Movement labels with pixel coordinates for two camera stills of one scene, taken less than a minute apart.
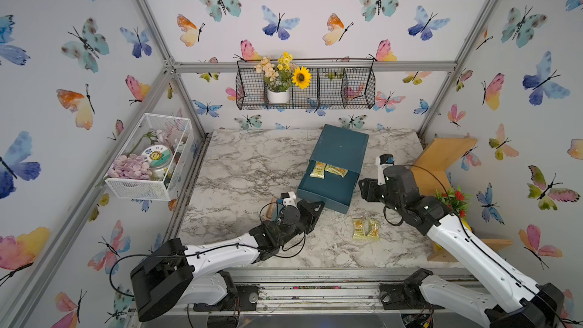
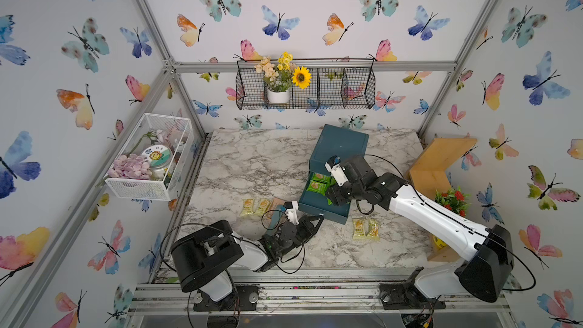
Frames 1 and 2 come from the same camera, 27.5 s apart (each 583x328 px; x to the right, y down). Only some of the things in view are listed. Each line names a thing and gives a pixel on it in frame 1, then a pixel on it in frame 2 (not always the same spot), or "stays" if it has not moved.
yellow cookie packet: (359, 228) stays
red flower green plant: (455, 200) stays
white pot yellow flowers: (279, 76) stays
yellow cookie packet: (373, 229) stays
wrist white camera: (382, 161) -> (337, 171)
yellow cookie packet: (319, 170) -> (248, 206)
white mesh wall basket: (155, 164) stays
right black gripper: (370, 190) -> (334, 195)
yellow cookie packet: (335, 170) -> (263, 206)
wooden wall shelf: (433, 159) stays
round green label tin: (159, 156) stays
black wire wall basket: (300, 83) stays
